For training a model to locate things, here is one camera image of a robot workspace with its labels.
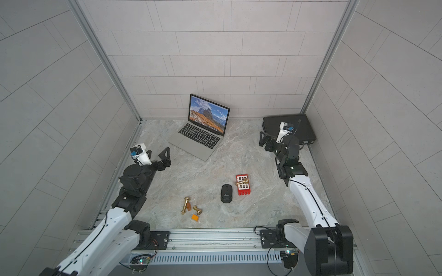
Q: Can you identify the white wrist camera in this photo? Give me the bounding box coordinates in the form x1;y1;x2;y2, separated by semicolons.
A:
130;143;151;166
276;123;295;143

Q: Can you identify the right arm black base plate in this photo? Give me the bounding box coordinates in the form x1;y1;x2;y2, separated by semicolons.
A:
259;229;287;249

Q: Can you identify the left green circuit board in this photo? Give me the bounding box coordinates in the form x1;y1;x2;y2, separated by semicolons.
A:
130;254;153;274

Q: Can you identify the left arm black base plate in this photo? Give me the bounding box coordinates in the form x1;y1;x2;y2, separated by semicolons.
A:
135;231;170;250

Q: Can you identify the tall gold chess piece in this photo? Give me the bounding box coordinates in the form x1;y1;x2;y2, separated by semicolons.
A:
181;197;191;215

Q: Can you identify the small gold chess pawn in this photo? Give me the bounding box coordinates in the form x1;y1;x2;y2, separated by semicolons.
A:
193;206;203;216

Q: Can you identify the green circuit board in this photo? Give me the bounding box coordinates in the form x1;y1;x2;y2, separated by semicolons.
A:
280;249;299;270
130;254;153;274

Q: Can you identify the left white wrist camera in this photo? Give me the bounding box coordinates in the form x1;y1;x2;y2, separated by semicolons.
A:
130;143;151;166

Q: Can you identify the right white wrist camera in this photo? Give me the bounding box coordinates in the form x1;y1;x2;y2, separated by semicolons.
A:
276;123;295;143

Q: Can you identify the right green circuit board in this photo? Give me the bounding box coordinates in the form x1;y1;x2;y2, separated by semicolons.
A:
280;249;299;270

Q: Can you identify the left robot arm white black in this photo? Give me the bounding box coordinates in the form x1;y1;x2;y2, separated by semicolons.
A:
41;143;171;276

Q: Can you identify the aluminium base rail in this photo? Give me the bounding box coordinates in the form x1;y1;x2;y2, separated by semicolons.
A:
117;227;298;272

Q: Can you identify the black flat case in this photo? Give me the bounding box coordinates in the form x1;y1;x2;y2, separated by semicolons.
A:
262;114;317;144

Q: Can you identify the black wireless mouse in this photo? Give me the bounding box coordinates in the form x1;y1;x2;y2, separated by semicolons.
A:
221;184;233;204

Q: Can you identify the silver laptop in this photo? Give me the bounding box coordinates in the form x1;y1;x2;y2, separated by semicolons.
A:
168;94;230;161

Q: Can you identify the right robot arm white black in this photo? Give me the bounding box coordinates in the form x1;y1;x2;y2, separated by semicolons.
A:
259;121;353;276

